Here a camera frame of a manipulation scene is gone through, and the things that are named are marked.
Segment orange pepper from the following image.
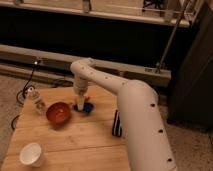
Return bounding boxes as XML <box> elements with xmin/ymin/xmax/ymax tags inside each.
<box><xmin>73</xmin><ymin>96</ymin><xmax>90</xmax><ymax>105</ymax></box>

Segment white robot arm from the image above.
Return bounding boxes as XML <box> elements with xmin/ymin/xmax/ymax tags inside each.
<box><xmin>70</xmin><ymin>58</ymin><xmax>178</xmax><ymax>171</ymax></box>

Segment white ceramic cup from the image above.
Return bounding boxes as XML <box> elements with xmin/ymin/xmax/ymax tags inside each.
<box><xmin>19</xmin><ymin>143</ymin><xmax>44</xmax><ymax>167</ymax></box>

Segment blue cloth piece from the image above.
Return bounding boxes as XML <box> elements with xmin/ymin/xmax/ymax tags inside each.
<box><xmin>73</xmin><ymin>102</ymin><xmax>94</xmax><ymax>114</ymax></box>

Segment orange bowl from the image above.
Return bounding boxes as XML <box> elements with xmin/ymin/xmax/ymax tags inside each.
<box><xmin>46</xmin><ymin>102</ymin><xmax>71</xmax><ymax>125</ymax></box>

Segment dark cabinet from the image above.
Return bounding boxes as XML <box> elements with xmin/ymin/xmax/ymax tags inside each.
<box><xmin>168</xmin><ymin>0</ymin><xmax>213</xmax><ymax>129</ymax></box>

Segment metal pole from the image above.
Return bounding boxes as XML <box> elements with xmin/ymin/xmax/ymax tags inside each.
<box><xmin>155</xmin><ymin>0</ymin><xmax>190</xmax><ymax>74</ymax></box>

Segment black cable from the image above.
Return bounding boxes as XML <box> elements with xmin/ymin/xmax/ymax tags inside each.
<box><xmin>10</xmin><ymin>59</ymin><xmax>43</xmax><ymax>131</ymax></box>

